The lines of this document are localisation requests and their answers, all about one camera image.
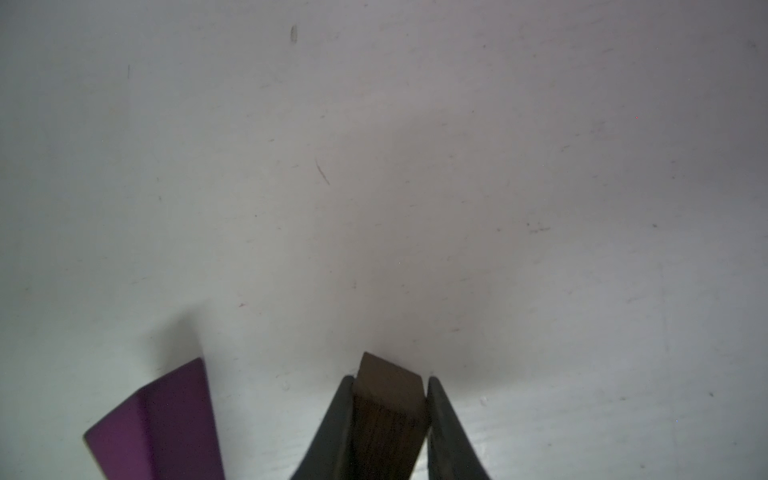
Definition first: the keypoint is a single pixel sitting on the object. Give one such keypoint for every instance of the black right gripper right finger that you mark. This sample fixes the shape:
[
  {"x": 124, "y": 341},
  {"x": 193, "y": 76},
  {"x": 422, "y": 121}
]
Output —
[{"x": 449, "y": 450}]

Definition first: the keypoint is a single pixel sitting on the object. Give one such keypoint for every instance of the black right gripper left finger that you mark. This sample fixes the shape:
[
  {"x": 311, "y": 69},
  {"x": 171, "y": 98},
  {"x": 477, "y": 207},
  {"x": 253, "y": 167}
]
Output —
[{"x": 329, "y": 456}]

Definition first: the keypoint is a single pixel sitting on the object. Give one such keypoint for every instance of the purple triangle block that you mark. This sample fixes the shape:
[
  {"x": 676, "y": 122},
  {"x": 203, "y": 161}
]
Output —
[{"x": 164, "y": 430}]

